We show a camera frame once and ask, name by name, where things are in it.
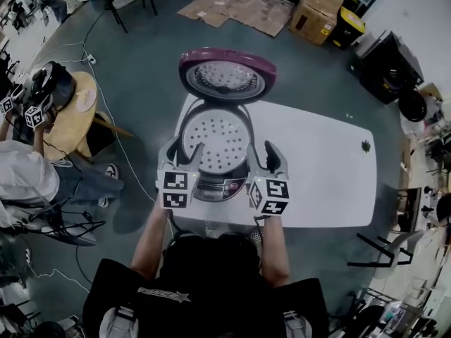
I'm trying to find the white perforated steamer tray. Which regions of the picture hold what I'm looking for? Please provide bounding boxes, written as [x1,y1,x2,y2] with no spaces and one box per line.
[183,113,252,175]

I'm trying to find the dark pot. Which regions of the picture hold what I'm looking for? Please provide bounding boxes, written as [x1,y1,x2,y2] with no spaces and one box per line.
[30,61,77,112]

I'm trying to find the flattened cardboard sheets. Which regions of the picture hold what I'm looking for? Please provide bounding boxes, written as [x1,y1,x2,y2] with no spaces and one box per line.
[177,0,295,38]

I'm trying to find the grey shoulder strap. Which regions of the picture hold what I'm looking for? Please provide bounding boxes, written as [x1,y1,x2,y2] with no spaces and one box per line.
[99,306,137,338]
[283,310,314,338]

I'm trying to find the round wooden table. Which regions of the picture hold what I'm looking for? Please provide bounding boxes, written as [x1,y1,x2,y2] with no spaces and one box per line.
[42,70,98,161]

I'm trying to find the white chair black legs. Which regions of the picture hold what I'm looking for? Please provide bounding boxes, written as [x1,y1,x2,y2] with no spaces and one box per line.
[347,229,426,280]

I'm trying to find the brown cardboard box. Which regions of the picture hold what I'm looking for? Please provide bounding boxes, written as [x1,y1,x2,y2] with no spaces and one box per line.
[289,0,345,46]

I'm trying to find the person's black shirt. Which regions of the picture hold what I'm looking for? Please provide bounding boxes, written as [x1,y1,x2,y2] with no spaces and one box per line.
[82,232,330,338]

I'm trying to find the person's left forearm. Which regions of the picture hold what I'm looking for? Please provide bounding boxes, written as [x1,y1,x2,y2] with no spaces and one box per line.
[130,204,173,281]

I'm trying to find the black washing machine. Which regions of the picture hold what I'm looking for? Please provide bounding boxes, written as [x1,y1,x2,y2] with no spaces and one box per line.
[355,30,429,123]

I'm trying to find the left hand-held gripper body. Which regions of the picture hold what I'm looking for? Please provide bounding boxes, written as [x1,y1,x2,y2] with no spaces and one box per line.
[155,169,201,210]

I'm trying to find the white wire cart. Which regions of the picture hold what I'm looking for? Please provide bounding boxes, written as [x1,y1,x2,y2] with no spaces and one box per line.
[366,287,441,338]

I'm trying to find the black bin yellow lid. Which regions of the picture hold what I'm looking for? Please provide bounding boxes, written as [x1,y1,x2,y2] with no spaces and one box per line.
[330,6,366,51]

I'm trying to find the person's right forearm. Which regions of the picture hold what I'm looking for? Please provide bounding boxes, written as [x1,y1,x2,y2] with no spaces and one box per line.
[260,215,290,289]

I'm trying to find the pink round plate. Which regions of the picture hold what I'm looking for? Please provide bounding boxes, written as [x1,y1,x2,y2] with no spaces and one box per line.
[75,87,98,113]

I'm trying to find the maroon rice cooker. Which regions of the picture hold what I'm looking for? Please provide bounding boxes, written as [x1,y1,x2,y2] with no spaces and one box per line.
[178,46,278,204]

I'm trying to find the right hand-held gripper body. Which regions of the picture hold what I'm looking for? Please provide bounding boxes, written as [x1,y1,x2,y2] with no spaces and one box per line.
[247,175,292,217]

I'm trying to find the white floor cable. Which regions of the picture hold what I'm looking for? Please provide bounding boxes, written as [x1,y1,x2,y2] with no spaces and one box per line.
[31,40,158,204]

